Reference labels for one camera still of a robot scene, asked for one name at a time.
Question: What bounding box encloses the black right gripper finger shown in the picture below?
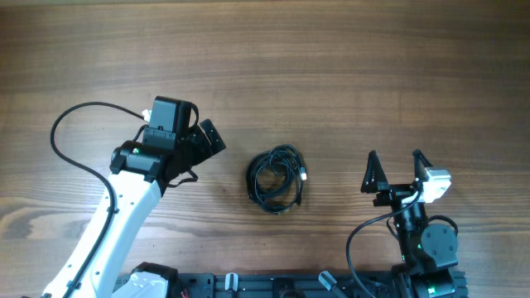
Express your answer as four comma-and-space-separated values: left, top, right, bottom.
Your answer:
360, 150, 389, 194
412, 149, 432, 180

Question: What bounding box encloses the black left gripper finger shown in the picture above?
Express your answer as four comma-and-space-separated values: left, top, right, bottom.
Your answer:
190, 130, 212, 164
200, 119, 226, 153

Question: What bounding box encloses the black usb cable bundle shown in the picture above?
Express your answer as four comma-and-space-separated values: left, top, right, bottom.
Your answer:
245, 143, 308, 215

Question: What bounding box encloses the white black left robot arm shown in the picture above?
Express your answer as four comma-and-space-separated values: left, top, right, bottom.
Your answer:
42, 96, 225, 297

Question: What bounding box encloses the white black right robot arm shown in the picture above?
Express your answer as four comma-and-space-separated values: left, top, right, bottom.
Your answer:
361, 150, 458, 297

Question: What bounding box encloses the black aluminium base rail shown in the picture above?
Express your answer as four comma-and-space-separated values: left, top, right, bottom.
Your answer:
111, 271, 469, 298

